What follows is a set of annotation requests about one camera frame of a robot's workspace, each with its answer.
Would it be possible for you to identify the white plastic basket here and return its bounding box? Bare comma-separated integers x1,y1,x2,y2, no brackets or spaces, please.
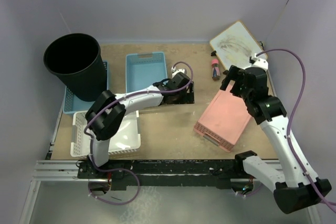
70,111,141,158

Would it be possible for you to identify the small whiteboard with wooden frame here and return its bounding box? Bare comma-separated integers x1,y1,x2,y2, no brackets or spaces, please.
209,20,263,69

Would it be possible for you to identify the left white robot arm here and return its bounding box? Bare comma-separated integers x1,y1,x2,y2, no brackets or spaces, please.
83,72,192,178

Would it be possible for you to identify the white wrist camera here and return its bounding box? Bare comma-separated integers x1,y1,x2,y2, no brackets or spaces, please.
249,56,269,71
171,67,187,77

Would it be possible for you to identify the pink plastic basket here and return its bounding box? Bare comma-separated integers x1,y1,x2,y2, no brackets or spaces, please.
194,90,251,152

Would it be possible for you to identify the large black plastic bucket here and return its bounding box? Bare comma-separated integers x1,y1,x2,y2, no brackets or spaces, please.
44,33,107,102

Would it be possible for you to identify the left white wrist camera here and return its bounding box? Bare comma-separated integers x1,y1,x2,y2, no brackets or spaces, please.
171,67,187,77

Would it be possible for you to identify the pink capped small bottle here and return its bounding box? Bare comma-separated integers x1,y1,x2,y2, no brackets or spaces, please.
211,59,221,81

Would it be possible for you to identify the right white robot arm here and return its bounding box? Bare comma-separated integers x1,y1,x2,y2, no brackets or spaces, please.
220,66,332,214

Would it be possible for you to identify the blue basket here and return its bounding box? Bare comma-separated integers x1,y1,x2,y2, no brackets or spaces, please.
62,60,110,115
125,51,167,93

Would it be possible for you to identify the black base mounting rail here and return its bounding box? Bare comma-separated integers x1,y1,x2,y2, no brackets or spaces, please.
76,159,261,195

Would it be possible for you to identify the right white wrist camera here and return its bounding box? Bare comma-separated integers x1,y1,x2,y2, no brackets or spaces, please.
249,56,269,71

